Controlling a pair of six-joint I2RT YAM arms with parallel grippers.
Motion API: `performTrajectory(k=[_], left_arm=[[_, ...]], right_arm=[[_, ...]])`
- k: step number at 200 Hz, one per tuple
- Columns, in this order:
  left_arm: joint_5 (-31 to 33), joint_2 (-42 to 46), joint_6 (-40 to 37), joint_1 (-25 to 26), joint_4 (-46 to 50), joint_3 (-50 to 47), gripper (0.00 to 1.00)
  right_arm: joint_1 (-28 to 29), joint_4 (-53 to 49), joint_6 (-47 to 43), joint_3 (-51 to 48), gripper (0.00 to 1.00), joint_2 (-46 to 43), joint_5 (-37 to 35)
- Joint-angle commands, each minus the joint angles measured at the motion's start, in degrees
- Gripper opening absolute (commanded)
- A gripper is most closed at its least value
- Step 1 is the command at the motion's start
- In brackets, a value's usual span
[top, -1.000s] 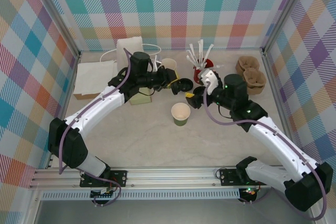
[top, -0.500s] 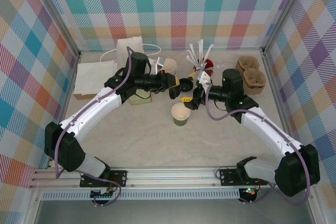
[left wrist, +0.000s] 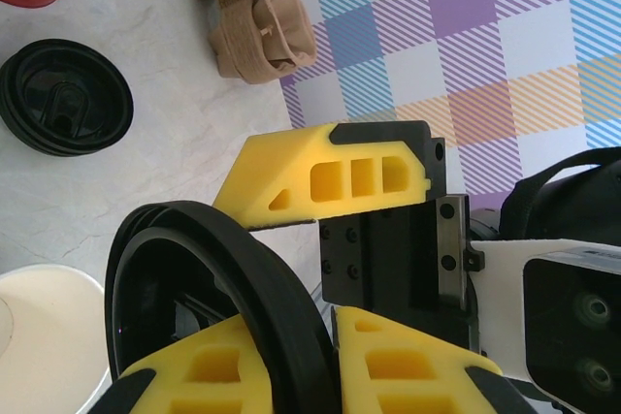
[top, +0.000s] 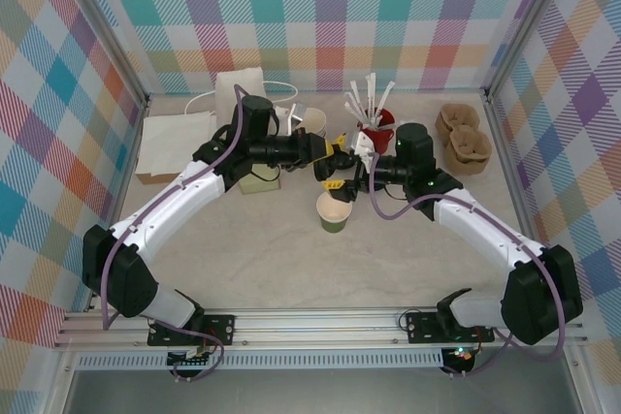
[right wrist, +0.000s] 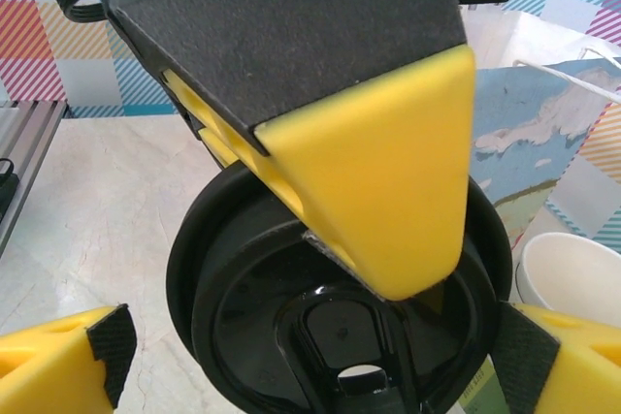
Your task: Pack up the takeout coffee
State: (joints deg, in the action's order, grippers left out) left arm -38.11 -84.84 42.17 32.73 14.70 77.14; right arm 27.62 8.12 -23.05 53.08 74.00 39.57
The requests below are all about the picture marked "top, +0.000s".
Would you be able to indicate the black plastic cup lid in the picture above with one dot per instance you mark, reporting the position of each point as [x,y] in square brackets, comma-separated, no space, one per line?
[345,161]

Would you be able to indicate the white green paper gift bag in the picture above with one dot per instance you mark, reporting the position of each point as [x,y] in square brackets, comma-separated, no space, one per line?
[252,84]

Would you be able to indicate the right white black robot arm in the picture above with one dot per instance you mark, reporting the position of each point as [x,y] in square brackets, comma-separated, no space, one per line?
[485,230]

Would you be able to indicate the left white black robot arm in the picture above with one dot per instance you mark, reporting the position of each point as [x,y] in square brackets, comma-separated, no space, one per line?
[160,210]

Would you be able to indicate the red enamel mug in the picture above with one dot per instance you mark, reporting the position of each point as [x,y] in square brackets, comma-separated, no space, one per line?
[385,137]

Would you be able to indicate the white paper napkin stack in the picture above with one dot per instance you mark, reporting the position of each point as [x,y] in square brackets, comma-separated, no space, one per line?
[174,137]

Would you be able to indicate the brown cardboard napkin box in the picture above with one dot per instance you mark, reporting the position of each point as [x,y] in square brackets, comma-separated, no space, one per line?
[157,178]

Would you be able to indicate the small lit circuit board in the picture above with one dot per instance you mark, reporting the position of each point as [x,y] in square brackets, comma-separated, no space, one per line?
[461,353]

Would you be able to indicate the grey metal base panel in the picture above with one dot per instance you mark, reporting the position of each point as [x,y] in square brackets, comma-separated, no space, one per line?
[315,392]

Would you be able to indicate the small black circuit board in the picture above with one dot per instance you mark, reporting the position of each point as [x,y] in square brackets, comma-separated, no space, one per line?
[191,361]

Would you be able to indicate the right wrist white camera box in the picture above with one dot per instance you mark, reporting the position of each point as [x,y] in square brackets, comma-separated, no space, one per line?
[363,145]

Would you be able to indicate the aluminium side frame rail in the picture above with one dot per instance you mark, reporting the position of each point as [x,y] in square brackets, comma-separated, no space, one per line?
[127,167]
[509,167]

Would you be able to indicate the wide aluminium mounting rail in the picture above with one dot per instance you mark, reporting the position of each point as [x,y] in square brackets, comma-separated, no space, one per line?
[315,327]

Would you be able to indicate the aluminium upright frame post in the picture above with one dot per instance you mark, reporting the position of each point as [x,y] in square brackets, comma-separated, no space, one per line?
[526,21]
[104,31]

